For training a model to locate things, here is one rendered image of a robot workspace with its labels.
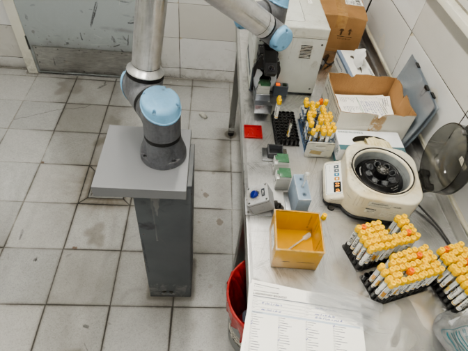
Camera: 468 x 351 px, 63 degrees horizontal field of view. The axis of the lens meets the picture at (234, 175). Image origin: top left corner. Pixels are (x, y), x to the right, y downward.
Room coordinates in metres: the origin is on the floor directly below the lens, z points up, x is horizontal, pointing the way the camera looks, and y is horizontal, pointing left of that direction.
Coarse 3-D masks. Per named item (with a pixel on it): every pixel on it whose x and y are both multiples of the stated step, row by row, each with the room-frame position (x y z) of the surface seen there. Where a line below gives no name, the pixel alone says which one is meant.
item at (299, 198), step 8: (296, 176) 0.80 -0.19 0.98; (296, 184) 0.77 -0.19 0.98; (304, 184) 0.77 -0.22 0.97; (288, 192) 0.80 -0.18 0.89; (296, 192) 0.74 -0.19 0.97; (304, 192) 0.74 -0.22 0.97; (288, 200) 0.77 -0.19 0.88; (296, 200) 0.72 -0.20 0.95; (304, 200) 0.71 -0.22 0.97; (288, 208) 0.74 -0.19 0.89; (296, 208) 0.71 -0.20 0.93; (304, 208) 0.71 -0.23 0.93
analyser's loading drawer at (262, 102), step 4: (252, 80) 1.36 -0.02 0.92; (256, 88) 1.28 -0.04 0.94; (256, 96) 1.23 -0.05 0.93; (260, 96) 1.23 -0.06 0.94; (264, 96) 1.23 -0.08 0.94; (268, 96) 1.24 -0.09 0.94; (256, 100) 1.23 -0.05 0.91; (260, 100) 1.23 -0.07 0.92; (264, 100) 1.23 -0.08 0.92; (268, 100) 1.24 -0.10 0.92; (256, 104) 1.18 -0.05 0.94; (260, 104) 1.18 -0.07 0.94; (264, 104) 1.18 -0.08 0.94; (268, 104) 1.21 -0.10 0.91; (256, 108) 1.18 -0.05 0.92; (260, 108) 1.18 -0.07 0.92; (264, 108) 1.18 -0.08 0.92; (268, 108) 1.18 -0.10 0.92; (256, 112) 1.18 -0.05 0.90; (260, 112) 1.18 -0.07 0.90; (264, 112) 1.18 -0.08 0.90; (268, 112) 1.18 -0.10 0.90
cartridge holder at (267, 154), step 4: (268, 144) 0.99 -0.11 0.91; (272, 144) 0.99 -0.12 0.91; (276, 144) 1.00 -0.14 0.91; (264, 148) 0.99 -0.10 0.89; (268, 148) 0.97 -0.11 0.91; (272, 148) 0.99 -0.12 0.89; (276, 148) 0.99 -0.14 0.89; (280, 148) 1.00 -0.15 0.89; (264, 152) 0.97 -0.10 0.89; (268, 152) 0.95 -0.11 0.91; (272, 152) 0.98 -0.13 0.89; (276, 152) 0.98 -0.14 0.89; (280, 152) 0.98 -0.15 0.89; (284, 152) 0.99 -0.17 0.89; (264, 156) 0.95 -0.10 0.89; (268, 156) 0.95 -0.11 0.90; (272, 156) 0.95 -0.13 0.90; (264, 160) 0.94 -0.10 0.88; (268, 160) 0.94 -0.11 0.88; (272, 160) 0.95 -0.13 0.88
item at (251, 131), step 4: (244, 128) 1.09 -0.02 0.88; (248, 128) 1.10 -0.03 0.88; (252, 128) 1.10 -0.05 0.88; (256, 128) 1.11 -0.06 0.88; (260, 128) 1.10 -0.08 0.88; (244, 132) 1.07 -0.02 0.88; (248, 132) 1.08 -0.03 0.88; (252, 132) 1.08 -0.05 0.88; (256, 132) 1.08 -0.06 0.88; (260, 132) 1.09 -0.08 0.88; (244, 136) 1.05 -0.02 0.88; (248, 136) 1.05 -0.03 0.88; (252, 136) 1.05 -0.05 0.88; (256, 136) 1.05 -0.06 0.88; (260, 136) 1.06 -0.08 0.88
